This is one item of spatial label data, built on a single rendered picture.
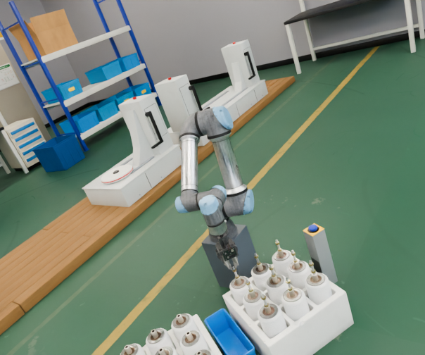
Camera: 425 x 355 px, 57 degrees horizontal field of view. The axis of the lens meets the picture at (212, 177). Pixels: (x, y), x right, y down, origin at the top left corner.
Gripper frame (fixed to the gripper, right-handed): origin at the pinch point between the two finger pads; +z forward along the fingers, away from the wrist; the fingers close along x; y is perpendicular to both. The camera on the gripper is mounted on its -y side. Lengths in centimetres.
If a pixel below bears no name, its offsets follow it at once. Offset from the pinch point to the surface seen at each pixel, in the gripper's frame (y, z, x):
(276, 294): 13.7, 12.4, 12.0
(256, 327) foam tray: 21.2, 16.4, -1.3
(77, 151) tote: -419, 20, -121
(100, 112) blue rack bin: -499, -6, -79
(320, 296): 22.9, 14.3, 27.0
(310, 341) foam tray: 28.9, 27.5, 16.2
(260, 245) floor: -54, 34, 23
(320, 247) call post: -0.8, 11.0, 40.4
